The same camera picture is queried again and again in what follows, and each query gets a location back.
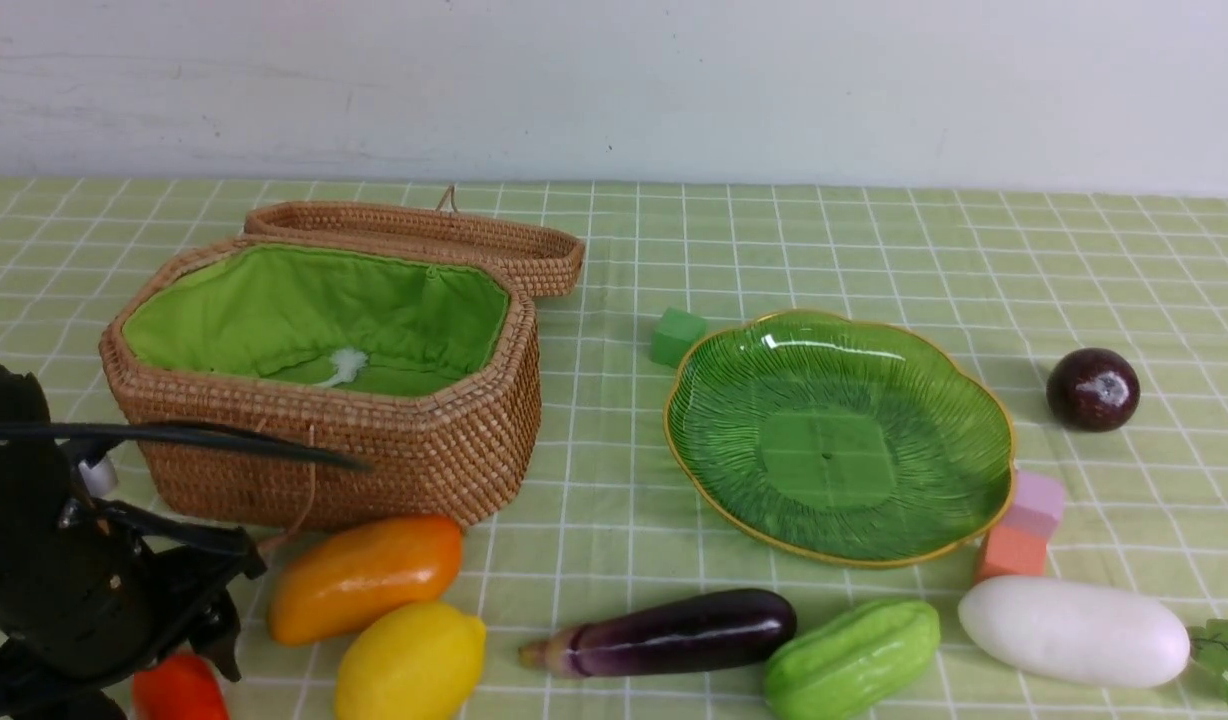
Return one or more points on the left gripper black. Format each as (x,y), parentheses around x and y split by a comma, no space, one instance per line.
(93,592)

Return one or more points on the red tomato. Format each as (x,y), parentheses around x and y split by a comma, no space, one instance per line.
(181,687)

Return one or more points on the orange mango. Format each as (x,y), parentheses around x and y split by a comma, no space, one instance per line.
(352,578)

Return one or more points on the yellow lemon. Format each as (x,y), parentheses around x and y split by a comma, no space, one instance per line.
(421,661)

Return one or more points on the purple eggplant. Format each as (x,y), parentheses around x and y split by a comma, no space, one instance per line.
(708,632)

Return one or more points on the light green bitter gourd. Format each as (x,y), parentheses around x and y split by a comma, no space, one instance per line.
(840,669)

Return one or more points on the white radish with leaves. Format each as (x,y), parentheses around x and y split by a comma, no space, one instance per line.
(1090,634)

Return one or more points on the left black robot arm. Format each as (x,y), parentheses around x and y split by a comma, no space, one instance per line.
(30,442)

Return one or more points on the woven wicker basket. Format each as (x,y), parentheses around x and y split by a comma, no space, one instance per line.
(426,368)

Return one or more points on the woven basket lid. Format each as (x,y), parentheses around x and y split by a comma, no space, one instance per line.
(542,262)

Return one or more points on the green foam cube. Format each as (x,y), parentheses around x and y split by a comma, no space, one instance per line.
(675,333)

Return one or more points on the green glass leaf plate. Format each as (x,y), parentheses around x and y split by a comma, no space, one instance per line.
(855,443)

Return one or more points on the orange foam block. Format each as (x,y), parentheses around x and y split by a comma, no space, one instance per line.
(1010,551)

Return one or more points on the pink foam cube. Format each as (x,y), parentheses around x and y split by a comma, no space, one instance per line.
(1038,505)

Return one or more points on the green checkered tablecloth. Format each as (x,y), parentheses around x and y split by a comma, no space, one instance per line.
(1005,282)

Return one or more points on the dark purple plum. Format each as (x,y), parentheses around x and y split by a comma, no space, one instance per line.
(1093,389)

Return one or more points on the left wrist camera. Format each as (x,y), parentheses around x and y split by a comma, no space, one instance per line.
(98,474)

